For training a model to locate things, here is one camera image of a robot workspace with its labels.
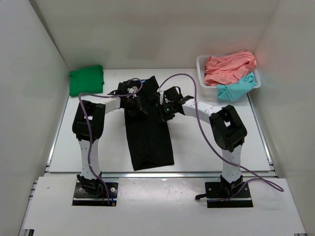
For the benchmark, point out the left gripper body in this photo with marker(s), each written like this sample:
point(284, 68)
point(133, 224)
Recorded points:
point(133, 103)

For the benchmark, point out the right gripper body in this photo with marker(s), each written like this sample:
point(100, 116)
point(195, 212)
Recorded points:
point(167, 110)

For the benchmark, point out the black t shirt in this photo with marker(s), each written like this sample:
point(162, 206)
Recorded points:
point(147, 135)

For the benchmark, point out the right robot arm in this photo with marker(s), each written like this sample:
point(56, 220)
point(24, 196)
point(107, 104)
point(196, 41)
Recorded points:
point(228, 130)

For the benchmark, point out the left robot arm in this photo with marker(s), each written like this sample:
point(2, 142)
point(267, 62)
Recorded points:
point(88, 127)

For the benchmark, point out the white plastic basket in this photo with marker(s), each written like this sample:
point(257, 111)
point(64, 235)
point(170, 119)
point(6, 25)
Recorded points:
point(209, 91)

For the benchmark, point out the green folded t shirt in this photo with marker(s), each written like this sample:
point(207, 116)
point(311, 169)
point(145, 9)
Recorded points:
point(86, 80)

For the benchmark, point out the teal t shirt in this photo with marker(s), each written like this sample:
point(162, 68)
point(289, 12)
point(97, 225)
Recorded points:
point(233, 92)

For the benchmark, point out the pink t shirt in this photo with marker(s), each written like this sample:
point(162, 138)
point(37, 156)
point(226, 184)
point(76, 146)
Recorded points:
point(229, 69)

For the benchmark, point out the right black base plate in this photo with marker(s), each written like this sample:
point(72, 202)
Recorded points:
point(218, 197)

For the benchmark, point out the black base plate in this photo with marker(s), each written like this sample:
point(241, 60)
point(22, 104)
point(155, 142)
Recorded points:
point(99, 198)
point(218, 197)

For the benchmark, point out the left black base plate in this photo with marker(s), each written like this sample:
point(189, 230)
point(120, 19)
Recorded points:
point(99, 198)

